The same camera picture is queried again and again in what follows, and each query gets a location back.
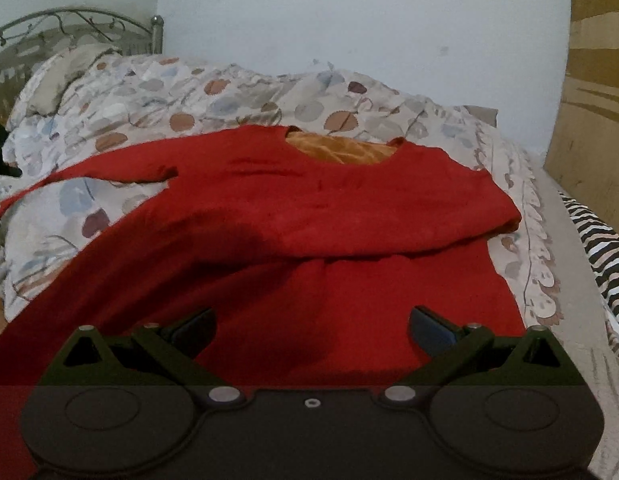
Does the metal bed headboard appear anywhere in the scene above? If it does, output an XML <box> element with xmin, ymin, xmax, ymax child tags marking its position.
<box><xmin>0</xmin><ymin>6</ymin><xmax>165</xmax><ymax>121</ymax></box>

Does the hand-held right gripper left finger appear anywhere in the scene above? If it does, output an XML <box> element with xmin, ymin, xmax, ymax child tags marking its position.
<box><xmin>43</xmin><ymin>307</ymin><xmax>240</xmax><ymax>403</ymax></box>

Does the orange cloth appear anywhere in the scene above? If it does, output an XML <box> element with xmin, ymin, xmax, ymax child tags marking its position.
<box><xmin>286</xmin><ymin>130</ymin><xmax>406</xmax><ymax>167</ymax></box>

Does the grey bed sheet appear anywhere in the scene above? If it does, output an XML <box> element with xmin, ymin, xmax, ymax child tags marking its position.
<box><xmin>464</xmin><ymin>105</ymin><xmax>619</xmax><ymax>461</ymax></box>

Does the beige pillow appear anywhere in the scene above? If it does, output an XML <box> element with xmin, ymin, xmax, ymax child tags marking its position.
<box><xmin>28</xmin><ymin>44</ymin><xmax>121</xmax><ymax>113</ymax></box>

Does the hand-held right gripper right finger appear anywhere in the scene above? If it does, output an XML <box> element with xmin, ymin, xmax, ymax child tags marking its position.
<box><xmin>383</xmin><ymin>305</ymin><xmax>590</xmax><ymax>403</ymax></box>

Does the zebra striped cloth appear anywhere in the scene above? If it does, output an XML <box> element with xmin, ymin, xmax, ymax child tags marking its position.
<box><xmin>559</xmin><ymin>194</ymin><xmax>619</xmax><ymax>351</ymax></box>

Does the leaf print blanket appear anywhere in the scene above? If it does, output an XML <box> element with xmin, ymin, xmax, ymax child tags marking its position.
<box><xmin>0</xmin><ymin>47</ymin><xmax>565</xmax><ymax>331</ymax></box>

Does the red garment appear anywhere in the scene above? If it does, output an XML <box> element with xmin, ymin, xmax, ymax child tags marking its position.
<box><xmin>0</xmin><ymin>125</ymin><xmax>527</xmax><ymax>480</ymax></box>

